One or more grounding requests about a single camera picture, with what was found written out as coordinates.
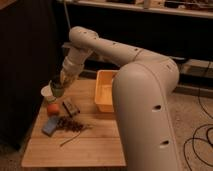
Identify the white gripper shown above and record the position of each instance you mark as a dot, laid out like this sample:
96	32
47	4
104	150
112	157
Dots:
66	79

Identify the metal cup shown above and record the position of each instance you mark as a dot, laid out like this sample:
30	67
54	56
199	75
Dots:
56	87

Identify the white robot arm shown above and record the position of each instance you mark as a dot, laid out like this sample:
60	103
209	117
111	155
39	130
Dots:
139	94

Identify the white paper cup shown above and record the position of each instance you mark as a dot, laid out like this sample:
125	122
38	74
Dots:
46	92

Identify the brown rectangular box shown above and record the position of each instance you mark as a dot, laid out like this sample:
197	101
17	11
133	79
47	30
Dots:
70	107

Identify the orange fruit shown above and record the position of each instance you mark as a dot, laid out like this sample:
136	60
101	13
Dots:
53	109

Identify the yellow plastic bin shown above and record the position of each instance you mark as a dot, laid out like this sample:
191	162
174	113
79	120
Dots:
103	90

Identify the bunch of dried grapes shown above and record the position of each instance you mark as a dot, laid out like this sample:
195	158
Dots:
69	124

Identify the blue sponge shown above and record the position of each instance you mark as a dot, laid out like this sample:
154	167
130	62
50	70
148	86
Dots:
50	126

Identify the thin wooden stick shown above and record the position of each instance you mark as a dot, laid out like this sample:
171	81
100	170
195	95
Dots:
70	139

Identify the grey metal shelf rail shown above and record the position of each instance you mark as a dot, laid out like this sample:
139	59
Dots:
191	67

